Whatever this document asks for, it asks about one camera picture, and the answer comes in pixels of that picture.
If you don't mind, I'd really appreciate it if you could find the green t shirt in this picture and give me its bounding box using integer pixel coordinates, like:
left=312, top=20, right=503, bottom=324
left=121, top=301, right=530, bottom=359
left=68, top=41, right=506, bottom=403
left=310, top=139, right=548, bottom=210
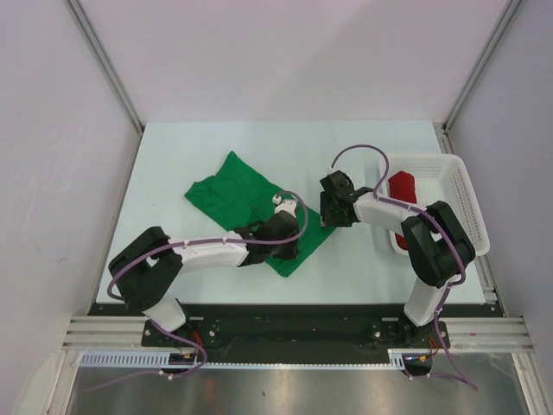
left=184, top=151, right=334, bottom=278

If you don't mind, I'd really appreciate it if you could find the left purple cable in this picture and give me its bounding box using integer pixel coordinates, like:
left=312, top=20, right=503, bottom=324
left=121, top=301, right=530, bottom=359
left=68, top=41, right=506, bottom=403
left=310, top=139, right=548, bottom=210
left=106, top=189, right=308, bottom=303

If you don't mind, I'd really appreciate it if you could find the left aluminium corner post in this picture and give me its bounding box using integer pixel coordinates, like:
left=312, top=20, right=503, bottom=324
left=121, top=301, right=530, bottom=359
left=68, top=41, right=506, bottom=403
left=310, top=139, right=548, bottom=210
left=64, top=0, right=145, bottom=133

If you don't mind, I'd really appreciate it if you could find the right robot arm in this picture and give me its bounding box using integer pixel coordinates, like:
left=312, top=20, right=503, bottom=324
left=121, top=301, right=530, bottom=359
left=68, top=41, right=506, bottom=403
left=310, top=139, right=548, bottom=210
left=321, top=169, right=476, bottom=347

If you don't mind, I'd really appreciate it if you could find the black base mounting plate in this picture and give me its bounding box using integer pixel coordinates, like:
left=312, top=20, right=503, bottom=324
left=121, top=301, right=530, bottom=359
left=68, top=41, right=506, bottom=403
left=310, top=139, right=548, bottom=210
left=88, top=300, right=505, bottom=367

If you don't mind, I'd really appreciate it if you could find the aluminium corner post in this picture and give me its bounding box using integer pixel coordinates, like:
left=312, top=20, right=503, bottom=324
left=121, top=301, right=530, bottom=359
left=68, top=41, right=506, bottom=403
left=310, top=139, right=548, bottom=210
left=64, top=0, right=145, bottom=133
left=442, top=0, right=525, bottom=133

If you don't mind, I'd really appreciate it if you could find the purple cable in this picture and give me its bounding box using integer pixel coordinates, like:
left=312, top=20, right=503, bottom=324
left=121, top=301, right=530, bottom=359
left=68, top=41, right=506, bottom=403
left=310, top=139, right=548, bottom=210
left=106, top=189, right=308, bottom=303
left=330, top=144, right=468, bottom=289

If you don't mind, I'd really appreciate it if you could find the aluminium rail frame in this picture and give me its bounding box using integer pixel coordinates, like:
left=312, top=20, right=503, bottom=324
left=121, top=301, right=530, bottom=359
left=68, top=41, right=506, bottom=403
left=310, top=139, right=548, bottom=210
left=63, top=316, right=552, bottom=414

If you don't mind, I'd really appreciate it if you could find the white slotted cable duct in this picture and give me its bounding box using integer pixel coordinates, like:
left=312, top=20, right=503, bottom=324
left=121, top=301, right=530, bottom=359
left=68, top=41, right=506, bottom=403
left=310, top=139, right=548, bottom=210
left=79, top=350, right=430, bottom=371

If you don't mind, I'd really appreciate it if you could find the rolled red t shirt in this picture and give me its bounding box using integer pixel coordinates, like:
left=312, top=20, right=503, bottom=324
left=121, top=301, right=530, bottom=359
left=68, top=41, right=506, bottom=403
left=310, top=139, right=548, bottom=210
left=387, top=170, right=418, bottom=252

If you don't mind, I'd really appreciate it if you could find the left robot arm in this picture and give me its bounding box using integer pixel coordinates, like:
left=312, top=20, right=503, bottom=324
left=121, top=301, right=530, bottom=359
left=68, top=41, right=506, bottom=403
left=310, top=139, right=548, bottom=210
left=107, top=211, right=303, bottom=346

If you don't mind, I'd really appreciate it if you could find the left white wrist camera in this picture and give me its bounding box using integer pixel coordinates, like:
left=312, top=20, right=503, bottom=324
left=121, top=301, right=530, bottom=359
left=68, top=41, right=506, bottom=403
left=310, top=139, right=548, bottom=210
left=272, top=195, right=298, bottom=216

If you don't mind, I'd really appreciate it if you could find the right aluminium corner post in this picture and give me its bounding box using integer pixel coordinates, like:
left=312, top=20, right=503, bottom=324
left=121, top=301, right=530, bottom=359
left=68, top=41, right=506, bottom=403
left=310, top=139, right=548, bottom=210
left=442, top=0, right=525, bottom=133

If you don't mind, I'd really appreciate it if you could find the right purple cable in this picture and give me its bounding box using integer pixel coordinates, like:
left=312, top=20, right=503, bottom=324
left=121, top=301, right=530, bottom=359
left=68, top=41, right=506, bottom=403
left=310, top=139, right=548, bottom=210
left=330, top=144, right=468, bottom=289

